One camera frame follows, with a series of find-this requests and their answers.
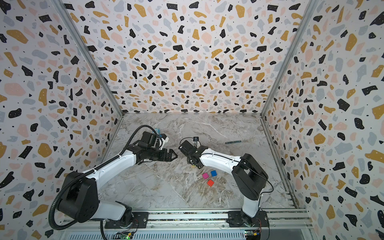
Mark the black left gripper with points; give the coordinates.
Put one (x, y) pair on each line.
(162, 157)

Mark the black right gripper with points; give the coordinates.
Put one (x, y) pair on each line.
(187, 150)

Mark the small red cube block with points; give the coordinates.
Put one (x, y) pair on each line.
(210, 183)

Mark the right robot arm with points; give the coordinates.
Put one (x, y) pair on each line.
(249, 176)

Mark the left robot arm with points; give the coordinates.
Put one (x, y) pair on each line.
(79, 196)

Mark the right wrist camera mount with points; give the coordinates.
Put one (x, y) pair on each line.
(197, 142)

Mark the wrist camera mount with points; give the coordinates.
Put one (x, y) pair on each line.
(197, 142)
(152, 140)

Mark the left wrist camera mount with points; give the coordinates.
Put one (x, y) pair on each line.
(152, 140)

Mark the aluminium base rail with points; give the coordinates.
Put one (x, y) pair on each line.
(214, 219)

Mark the left corner metal post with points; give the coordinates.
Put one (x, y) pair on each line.
(62, 12)

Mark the corner metal post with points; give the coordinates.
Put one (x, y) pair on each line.
(290, 54)
(62, 12)

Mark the right corner metal post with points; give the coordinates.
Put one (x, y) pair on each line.
(290, 54)

